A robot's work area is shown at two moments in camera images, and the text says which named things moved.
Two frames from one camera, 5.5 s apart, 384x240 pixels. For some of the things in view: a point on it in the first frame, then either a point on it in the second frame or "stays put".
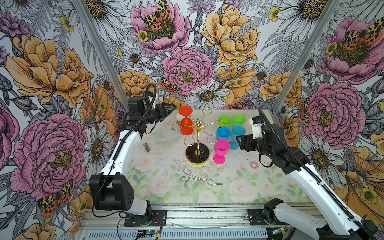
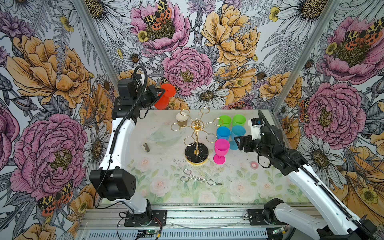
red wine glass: [186, 111] to [162, 102]
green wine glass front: [227, 120] stays put
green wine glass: [239, 119] stays put
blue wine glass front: [223, 132] stays put
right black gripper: [249, 139] stays put
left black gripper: [163, 115] to [153, 91]
